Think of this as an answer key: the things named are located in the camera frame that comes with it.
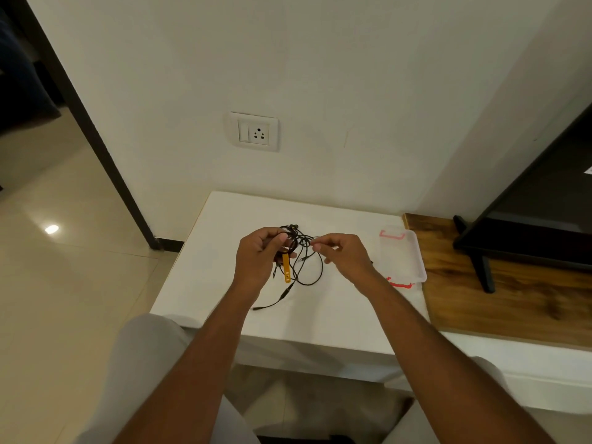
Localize person's left hand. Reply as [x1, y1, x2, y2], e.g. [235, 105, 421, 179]
[231, 226, 297, 301]

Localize person's right hand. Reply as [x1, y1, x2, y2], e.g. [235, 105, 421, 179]
[310, 233, 385, 299]

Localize clear box with red clips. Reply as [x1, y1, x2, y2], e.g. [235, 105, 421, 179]
[379, 228, 428, 290]

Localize wooden cabinet top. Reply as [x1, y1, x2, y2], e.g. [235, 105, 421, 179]
[402, 212, 592, 350]

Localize black earphones with yellow tie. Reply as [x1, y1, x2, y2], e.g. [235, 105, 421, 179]
[273, 224, 326, 287]

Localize black television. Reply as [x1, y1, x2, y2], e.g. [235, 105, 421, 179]
[452, 104, 592, 294]

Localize black door frame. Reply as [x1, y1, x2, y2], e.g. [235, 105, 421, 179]
[14, 0, 186, 253]

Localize person's left forearm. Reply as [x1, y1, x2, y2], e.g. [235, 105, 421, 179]
[113, 277, 262, 444]

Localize person's right forearm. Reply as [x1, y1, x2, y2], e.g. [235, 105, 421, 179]
[363, 274, 556, 444]

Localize black stool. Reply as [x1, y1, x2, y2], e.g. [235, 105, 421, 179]
[255, 434, 357, 444]

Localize white wall socket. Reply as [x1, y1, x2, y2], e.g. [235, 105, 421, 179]
[225, 111, 280, 152]

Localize dark blue sofa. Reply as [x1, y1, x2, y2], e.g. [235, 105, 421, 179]
[0, 9, 62, 134]

